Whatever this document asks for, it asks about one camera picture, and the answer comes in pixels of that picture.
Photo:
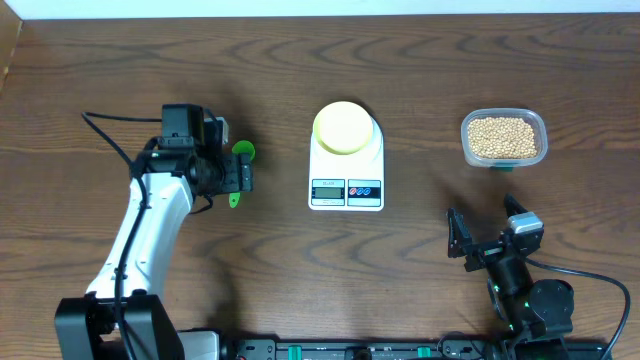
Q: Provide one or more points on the green label under container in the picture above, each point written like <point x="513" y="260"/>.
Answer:
<point x="502" y="169"/>

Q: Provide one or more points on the pile of soybeans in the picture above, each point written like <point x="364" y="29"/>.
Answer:
<point x="501" y="138"/>

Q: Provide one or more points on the green plastic measuring scoop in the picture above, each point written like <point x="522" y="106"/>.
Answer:
<point x="241" y="147"/>

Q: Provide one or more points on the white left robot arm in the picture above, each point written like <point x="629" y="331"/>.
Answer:
<point x="121" y="315"/>

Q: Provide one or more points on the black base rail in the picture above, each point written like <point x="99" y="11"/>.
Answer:
<point x="448" y="348"/>

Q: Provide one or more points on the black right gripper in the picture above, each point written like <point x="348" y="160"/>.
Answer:
<point x="461" y="245"/>

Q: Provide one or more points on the yellow plastic bowl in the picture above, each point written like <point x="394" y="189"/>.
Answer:
<point x="342" y="128"/>

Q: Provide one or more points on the clear plastic container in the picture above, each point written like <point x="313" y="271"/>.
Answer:
<point x="529" y="116"/>

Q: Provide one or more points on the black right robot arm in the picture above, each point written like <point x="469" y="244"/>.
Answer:
<point x="538" y="312"/>

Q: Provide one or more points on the white digital kitchen scale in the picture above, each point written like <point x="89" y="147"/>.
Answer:
<point x="348" y="182"/>

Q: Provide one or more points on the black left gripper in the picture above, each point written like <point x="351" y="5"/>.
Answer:
<point x="236" y="176"/>

